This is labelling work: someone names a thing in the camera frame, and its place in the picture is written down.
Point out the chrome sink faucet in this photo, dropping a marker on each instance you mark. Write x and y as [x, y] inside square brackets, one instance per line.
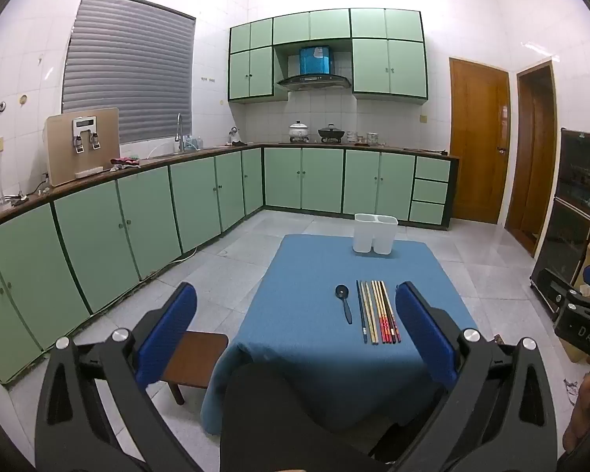
[179, 130]

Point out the wooden door frame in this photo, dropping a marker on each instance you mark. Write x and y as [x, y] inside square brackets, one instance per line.
[521, 157]

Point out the brown wooden door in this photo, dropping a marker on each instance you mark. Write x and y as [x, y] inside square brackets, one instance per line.
[477, 142]

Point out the white cooking pot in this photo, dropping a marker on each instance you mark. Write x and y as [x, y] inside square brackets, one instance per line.
[298, 131]

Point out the blue table cloth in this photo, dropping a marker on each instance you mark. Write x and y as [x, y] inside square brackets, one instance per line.
[300, 305]

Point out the green lower kitchen cabinets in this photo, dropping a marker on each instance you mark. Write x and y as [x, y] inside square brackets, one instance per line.
[142, 226]

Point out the stacked bowls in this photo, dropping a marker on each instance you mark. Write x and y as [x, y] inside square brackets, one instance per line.
[368, 137]

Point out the person's right hand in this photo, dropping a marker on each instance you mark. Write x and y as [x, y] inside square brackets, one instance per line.
[581, 418]

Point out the small brown wooden stool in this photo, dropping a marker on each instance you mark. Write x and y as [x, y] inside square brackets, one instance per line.
[196, 359]

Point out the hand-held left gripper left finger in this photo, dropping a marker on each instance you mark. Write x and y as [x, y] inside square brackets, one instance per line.
[169, 334]

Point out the black wok with lid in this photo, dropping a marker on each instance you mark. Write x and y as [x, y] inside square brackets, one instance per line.
[331, 132]

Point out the blue range hood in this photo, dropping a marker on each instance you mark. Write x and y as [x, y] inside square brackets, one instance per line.
[317, 61]

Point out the white plastic utensil holder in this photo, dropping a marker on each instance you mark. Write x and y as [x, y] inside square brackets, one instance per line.
[373, 236]

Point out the bottles beside sink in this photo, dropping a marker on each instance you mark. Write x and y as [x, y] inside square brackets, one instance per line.
[195, 142]

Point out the small kettle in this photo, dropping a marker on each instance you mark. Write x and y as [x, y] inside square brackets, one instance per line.
[234, 133]

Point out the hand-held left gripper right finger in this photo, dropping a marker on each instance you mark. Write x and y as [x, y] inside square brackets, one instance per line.
[423, 329]

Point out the row of assorted chopsticks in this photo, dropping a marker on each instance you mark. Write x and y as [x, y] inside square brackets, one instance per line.
[378, 312]

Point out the grey window blind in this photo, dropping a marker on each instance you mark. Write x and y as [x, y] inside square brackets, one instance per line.
[128, 73]

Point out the black glass-front cabinet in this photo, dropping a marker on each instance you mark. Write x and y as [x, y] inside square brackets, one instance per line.
[575, 206]

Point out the green upper wall cabinets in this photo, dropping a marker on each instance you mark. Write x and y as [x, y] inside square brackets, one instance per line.
[373, 69]

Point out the black spoon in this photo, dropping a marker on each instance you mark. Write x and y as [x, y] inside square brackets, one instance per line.
[341, 292]

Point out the beige water dispenser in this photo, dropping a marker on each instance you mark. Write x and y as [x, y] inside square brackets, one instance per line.
[86, 157]

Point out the red cloth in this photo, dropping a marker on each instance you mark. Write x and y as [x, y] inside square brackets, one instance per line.
[125, 161]

